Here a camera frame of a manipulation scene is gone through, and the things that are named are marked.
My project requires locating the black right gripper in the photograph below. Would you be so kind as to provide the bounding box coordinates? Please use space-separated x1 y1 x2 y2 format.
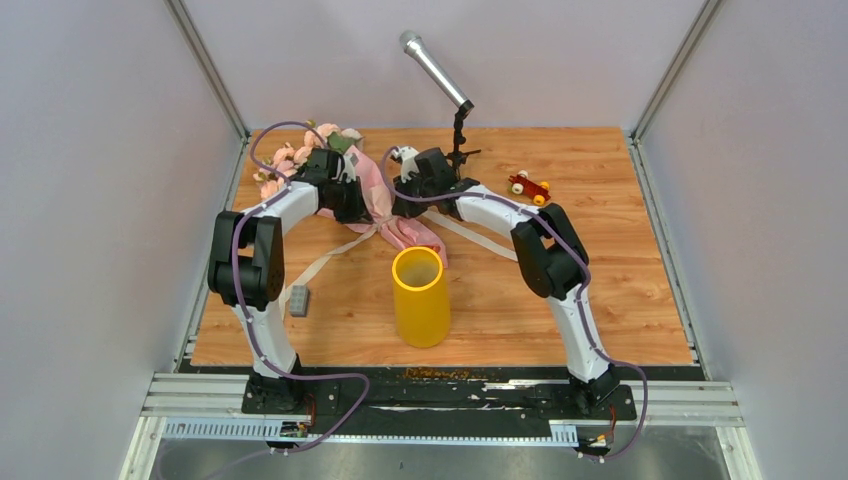
395 169 439 219

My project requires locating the white printed ribbon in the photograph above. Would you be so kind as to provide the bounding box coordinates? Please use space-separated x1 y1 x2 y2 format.
278 209 519 319

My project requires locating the pink flower bouquet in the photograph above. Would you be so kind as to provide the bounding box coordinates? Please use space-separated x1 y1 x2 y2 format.
251 122 448 265

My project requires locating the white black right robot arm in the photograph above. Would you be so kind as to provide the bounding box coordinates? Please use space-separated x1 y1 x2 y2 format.
382 146 619 418

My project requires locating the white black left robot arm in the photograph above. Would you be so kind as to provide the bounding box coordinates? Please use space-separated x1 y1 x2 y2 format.
207 148 373 413

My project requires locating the yellow cylindrical vase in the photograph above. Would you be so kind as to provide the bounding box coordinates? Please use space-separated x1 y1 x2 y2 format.
391 246 451 348

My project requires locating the black tripod microphone stand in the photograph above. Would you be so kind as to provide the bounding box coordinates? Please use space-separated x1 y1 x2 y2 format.
446 100 481 170

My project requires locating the grey building brick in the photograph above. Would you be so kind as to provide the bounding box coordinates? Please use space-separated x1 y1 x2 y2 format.
288 285 311 318

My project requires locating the red toy car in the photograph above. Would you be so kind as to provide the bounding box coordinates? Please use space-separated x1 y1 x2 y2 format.
508 170 551 206

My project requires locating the silver microphone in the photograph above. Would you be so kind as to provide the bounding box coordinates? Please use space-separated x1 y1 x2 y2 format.
399 30 474 116

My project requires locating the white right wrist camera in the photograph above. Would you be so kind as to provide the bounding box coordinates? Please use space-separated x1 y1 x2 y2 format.
389 146 420 182

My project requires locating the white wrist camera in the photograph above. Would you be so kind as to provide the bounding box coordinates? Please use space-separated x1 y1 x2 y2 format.
332 154 358 183
389 146 420 182

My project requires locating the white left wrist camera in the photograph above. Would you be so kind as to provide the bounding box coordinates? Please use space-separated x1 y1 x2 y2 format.
332 154 358 183

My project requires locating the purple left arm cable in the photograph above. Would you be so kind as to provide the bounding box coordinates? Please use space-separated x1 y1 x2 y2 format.
229 121 372 456

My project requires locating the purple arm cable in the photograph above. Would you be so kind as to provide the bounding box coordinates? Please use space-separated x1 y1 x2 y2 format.
377 145 651 462
229 121 372 456

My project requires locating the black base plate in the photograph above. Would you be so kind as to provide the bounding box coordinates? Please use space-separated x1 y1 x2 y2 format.
241 366 638 439

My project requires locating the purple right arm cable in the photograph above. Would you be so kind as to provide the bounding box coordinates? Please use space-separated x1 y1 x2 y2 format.
377 145 651 462

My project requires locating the white slotted cable duct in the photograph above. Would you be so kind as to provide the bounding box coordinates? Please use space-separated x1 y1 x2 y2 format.
161 421 580 446

